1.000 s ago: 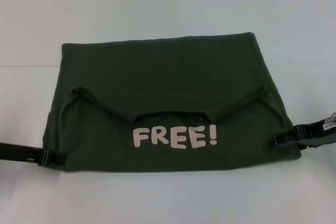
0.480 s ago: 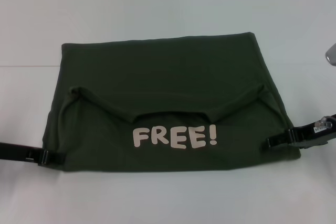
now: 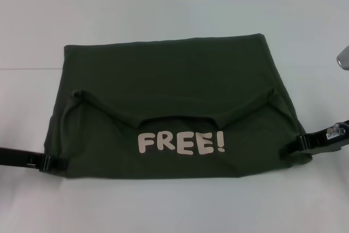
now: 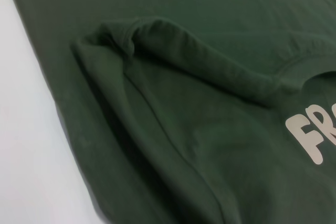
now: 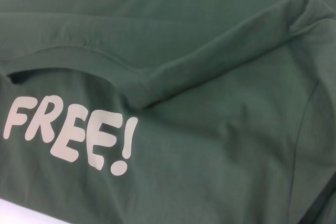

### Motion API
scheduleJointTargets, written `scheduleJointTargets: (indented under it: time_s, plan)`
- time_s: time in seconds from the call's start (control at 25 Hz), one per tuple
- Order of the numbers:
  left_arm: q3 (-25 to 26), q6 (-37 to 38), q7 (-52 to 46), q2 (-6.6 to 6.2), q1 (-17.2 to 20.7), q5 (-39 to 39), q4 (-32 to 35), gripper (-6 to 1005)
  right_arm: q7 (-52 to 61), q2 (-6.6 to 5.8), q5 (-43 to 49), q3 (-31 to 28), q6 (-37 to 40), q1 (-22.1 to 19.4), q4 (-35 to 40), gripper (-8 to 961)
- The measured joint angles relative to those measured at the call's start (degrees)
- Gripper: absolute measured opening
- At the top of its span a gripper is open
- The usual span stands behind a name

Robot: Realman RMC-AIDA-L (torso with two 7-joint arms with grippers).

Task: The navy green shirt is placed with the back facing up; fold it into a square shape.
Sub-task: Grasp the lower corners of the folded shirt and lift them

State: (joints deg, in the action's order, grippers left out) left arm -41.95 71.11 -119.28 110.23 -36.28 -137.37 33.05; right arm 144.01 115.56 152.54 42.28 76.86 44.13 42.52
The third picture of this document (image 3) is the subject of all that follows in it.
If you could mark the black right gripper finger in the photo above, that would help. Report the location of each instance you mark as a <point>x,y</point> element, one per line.
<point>293,148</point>

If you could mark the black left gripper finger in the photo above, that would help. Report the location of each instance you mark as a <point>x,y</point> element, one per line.
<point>56,163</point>

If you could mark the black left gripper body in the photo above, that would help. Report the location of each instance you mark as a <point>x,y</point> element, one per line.
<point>20,158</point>

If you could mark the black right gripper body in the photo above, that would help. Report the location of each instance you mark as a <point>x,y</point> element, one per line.
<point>327,137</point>

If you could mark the dark green shirt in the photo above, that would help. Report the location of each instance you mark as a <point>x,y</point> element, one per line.
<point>174,94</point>

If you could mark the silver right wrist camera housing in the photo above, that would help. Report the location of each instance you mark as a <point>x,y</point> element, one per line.
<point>343,58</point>

